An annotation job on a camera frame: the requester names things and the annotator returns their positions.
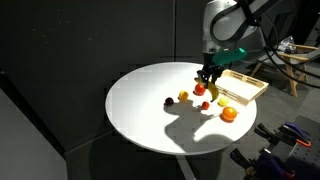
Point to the perforated metal board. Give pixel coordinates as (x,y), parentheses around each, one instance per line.
(306,156)

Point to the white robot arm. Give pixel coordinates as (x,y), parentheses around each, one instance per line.
(226,30)

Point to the dark purple toy plum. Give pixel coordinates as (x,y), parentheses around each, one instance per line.
(169,101)

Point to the clear plastic bag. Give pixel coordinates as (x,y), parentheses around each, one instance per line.
(286,44)

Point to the red toy tomato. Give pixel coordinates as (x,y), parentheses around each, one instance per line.
(199,89)

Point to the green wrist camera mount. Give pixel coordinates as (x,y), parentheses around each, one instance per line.
(230,56)

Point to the light wooden tray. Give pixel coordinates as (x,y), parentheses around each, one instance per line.
(241,86)

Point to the yellow toy banana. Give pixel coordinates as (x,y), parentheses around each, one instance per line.
(213,91)

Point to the small red toy fruit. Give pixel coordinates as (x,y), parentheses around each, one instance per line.
(205,105)

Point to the grey table leg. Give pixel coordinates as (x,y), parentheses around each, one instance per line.
(186,168)

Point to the wooden chair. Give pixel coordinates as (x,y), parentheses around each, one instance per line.
(295,63)

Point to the yellow toy lemon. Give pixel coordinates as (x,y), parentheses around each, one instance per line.
(223,101)

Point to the small yellow-orange toy fruit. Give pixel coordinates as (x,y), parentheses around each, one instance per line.
(183,95)

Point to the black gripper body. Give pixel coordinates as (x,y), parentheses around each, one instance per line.
(208,66)

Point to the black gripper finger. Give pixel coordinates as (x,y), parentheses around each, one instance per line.
(202,77)
(215,78)

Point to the toy orange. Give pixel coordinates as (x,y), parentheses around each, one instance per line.
(229,113)

